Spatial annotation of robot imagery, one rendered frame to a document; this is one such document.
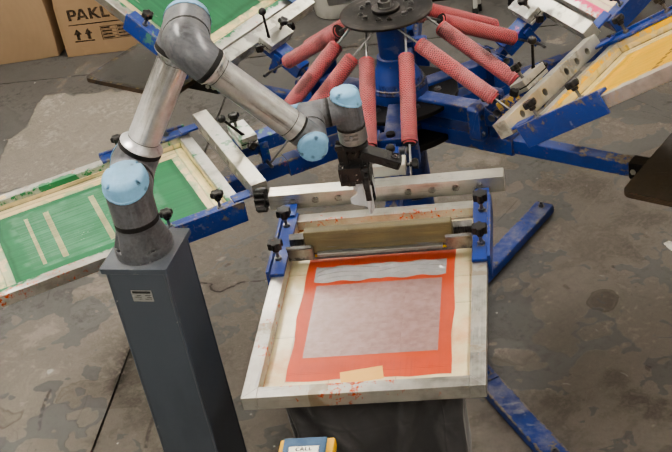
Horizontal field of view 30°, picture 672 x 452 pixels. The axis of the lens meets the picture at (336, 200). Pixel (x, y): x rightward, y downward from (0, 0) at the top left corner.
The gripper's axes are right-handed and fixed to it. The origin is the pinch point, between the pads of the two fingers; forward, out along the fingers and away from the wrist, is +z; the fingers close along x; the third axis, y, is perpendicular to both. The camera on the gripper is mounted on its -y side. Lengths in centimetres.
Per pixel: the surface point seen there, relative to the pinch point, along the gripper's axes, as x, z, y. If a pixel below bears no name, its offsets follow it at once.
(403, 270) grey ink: 8.8, 16.2, -6.1
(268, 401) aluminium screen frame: 60, 15, 23
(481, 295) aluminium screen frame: 26.0, 13.5, -27.5
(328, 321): 27.9, 16.7, 12.4
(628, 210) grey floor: -155, 113, -75
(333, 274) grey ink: 8.2, 16.1, 13.1
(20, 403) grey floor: -58, 111, 157
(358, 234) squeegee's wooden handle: 1.5, 8.3, 5.5
